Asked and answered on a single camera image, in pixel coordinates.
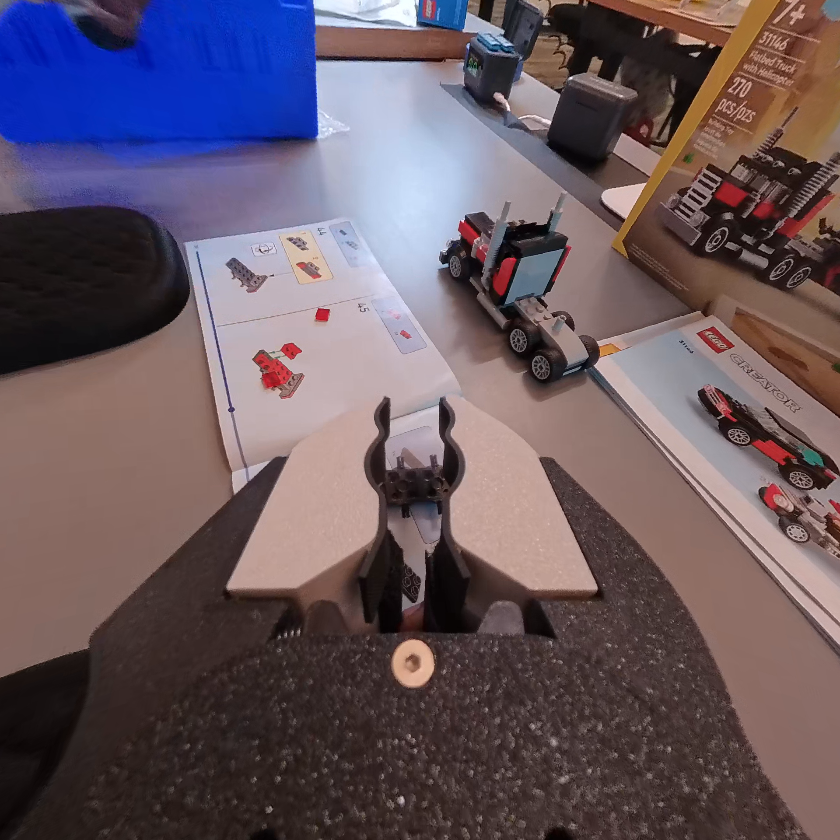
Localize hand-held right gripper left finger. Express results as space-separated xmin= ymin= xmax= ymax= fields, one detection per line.
xmin=226 ymin=398 xmax=395 ymax=634

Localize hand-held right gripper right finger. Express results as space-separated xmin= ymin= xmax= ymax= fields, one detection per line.
xmin=434 ymin=398 xmax=598 ymax=634

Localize dark lego plate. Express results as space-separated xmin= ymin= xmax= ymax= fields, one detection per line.
xmin=381 ymin=447 xmax=454 ymax=500

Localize red black lego vehicle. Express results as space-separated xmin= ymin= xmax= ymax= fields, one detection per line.
xmin=440 ymin=195 xmax=601 ymax=384

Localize large blue plastic bin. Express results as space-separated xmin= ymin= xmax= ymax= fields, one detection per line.
xmin=0 ymin=0 xmax=320 ymax=143

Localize open lego instruction booklet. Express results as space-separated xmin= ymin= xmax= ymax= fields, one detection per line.
xmin=184 ymin=217 xmax=463 ymax=493

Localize closed lego instruction booklet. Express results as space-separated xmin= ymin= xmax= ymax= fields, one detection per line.
xmin=591 ymin=313 xmax=840 ymax=651

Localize lego set box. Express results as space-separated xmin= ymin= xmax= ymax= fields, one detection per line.
xmin=613 ymin=0 xmax=840 ymax=349

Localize black quilted pad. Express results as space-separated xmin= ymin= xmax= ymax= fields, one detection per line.
xmin=0 ymin=650 xmax=93 ymax=840
xmin=0 ymin=206 xmax=191 ymax=375

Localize black box device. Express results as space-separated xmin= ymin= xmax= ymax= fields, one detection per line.
xmin=548 ymin=73 xmax=640 ymax=165

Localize black battery charger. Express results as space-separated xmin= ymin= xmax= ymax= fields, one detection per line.
xmin=462 ymin=33 xmax=526 ymax=106

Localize white plastic bags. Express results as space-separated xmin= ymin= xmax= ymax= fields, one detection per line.
xmin=315 ymin=0 xmax=421 ymax=27

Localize tall blue carton box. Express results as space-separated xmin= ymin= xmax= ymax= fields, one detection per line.
xmin=418 ymin=0 xmax=469 ymax=30

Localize wooden office desk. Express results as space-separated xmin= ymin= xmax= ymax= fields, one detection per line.
xmin=591 ymin=0 xmax=736 ymax=47

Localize white charger cable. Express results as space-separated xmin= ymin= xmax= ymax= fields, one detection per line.
xmin=499 ymin=99 xmax=559 ymax=135

